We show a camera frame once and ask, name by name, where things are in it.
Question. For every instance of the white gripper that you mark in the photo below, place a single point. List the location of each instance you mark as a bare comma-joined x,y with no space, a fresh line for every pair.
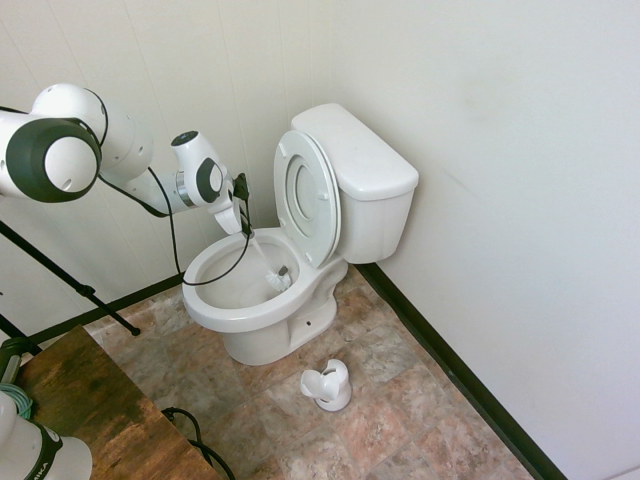
230,215

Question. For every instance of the white toilet brush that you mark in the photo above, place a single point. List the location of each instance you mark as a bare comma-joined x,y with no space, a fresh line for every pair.
277,281

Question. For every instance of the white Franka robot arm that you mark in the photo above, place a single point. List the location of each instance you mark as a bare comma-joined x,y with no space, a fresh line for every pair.
120,140

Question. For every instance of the white toilet seat with lid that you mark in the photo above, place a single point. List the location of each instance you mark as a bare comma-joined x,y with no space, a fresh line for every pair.
305,190

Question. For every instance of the white toilet bowl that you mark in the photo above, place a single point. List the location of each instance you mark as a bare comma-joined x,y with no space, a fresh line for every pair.
260,325

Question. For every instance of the white toilet tank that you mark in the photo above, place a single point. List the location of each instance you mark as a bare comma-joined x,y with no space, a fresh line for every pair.
375,225

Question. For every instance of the black baseboard strip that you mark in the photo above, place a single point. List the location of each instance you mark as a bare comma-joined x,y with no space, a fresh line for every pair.
450,360
150,290

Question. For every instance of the white tank lid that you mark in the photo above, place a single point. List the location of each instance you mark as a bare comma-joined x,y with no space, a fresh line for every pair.
360,150

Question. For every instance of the white brush holder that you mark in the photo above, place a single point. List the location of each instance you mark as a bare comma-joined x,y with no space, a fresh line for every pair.
332,395

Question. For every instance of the brown wooden table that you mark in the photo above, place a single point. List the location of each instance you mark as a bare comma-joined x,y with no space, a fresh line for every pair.
100,400

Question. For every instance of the green black pole clamp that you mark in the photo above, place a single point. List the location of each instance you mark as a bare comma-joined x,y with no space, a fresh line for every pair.
12,360

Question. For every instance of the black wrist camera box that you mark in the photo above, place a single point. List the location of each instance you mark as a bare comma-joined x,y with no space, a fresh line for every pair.
241,186

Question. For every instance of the black camera tripod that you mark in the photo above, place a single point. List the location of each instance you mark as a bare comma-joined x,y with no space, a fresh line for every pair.
86,291

